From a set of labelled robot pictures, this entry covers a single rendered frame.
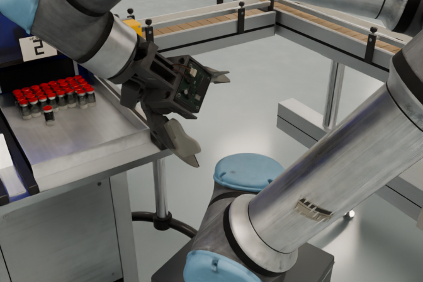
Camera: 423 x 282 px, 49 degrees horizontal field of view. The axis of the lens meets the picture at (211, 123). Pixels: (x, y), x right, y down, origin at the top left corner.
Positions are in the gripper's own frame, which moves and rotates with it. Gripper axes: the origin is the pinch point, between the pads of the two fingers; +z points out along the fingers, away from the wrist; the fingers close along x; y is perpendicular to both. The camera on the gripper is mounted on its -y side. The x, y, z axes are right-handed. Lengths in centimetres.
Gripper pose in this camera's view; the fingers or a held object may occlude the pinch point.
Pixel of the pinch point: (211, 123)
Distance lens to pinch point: 74.0
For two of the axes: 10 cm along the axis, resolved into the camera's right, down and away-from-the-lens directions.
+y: 6.8, 0.1, -7.3
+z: 6.6, 4.4, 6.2
